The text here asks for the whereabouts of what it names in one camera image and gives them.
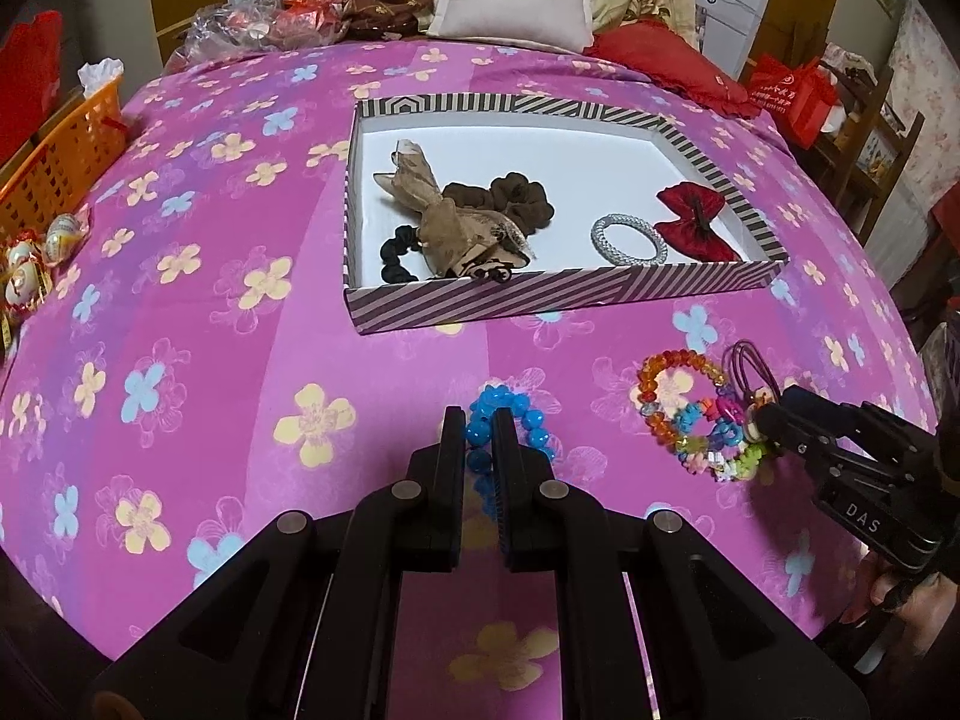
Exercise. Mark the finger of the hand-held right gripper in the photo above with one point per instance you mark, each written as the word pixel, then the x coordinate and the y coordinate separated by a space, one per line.
pixel 784 431
pixel 814 403

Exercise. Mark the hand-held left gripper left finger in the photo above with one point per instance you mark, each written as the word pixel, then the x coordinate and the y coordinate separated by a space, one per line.
pixel 454 457

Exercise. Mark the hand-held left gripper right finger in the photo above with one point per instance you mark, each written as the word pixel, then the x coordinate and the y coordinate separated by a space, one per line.
pixel 506 457

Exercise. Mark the red bow hair clip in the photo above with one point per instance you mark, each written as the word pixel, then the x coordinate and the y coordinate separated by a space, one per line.
pixel 682 236

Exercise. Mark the black scrunchie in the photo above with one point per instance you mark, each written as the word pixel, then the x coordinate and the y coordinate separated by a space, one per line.
pixel 394 251

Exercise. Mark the brown scrunchie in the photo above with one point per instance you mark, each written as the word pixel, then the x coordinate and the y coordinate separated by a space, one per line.
pixel 517 195

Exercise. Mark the striped cardboard box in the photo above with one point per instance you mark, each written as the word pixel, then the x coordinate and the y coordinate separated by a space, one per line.
pixel 600 157

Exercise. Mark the person's right hand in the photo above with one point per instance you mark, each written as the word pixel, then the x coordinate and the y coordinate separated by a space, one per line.
pixel 922 607

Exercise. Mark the wooden chair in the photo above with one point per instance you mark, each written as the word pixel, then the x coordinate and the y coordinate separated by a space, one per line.
pixel 870 127

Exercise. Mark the red gift bag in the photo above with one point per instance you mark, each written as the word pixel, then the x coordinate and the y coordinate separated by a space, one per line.
pixel 795 94

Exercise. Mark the floral curtain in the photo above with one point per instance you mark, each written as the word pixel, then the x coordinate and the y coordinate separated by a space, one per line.
pixel 930 82

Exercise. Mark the red cushion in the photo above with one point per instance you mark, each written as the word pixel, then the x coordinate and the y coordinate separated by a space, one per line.
pixel 667 64

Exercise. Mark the clear plastic bag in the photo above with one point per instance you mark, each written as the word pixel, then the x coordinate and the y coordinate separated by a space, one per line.
pixel 225 22

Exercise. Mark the orange plastic basket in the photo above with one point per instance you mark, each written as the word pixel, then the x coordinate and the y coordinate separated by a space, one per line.
pixel 60 157

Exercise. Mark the white crumpled plastic bag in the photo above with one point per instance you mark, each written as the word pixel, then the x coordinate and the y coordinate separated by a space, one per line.
pixel 101 75

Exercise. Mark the red paper bag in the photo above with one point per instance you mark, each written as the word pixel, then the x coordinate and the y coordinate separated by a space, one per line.
pixel 30 82

